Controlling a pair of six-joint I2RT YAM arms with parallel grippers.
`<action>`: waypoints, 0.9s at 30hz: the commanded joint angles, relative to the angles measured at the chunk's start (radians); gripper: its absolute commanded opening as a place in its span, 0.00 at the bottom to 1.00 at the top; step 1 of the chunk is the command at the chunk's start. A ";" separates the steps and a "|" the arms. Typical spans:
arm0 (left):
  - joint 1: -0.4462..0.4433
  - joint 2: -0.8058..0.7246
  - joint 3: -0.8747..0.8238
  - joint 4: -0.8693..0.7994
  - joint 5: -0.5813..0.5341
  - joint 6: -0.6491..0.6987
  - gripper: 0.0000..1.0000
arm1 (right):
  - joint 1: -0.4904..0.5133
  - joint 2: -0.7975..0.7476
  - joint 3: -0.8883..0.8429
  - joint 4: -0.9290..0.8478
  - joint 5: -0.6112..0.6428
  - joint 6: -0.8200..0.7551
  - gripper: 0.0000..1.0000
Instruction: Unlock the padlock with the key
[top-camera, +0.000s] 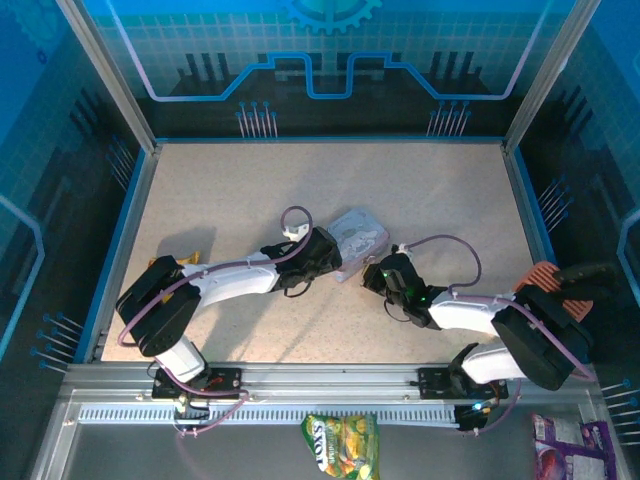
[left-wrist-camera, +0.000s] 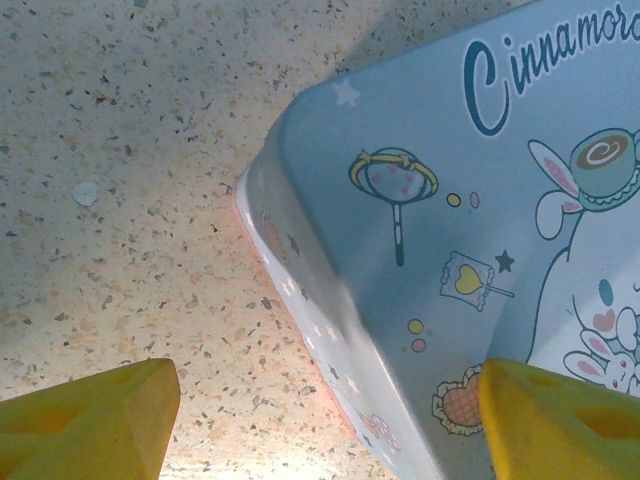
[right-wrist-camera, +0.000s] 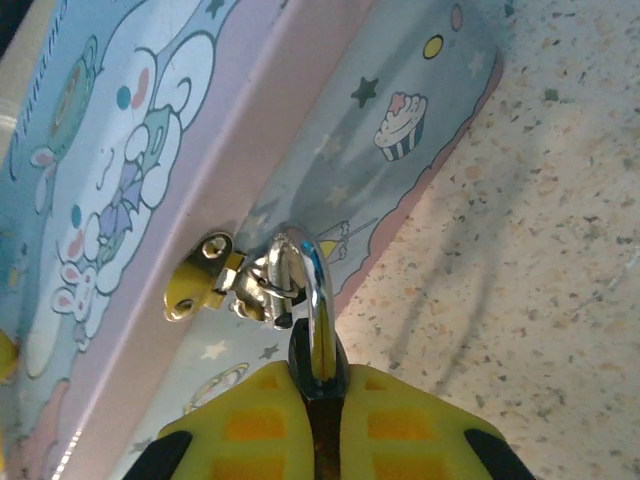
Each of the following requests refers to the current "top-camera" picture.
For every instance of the cartoon dog tin box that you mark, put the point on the cartoon dog tin box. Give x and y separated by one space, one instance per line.
357 240

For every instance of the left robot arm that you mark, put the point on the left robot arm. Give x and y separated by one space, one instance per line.
240 280

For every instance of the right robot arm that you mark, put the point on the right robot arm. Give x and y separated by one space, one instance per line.
540 345

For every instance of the yellow snack bag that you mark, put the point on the yellow snack bag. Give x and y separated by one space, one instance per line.
190 258

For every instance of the green yellow chips bag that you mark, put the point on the green yellow chips bag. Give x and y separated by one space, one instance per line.
345 445

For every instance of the purple snack bag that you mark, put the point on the purple snack bag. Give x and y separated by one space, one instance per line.
565 450

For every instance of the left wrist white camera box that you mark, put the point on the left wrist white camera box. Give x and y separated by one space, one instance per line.
295 231

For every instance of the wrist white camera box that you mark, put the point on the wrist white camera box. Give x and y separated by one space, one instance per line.
295 231
402 248

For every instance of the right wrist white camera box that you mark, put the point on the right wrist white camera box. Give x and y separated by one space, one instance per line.
402 248

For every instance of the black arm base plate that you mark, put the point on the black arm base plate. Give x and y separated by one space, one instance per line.
430 382
225 377

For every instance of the wide aluminium frame rail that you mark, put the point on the wide aluminium frame rail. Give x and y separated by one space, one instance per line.
325 375

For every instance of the aluminium side rail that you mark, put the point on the aluminium side rail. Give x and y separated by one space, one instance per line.
125 225
532 225

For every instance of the aluminium frame post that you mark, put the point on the aluminium frame post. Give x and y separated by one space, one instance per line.
545 80
110 80

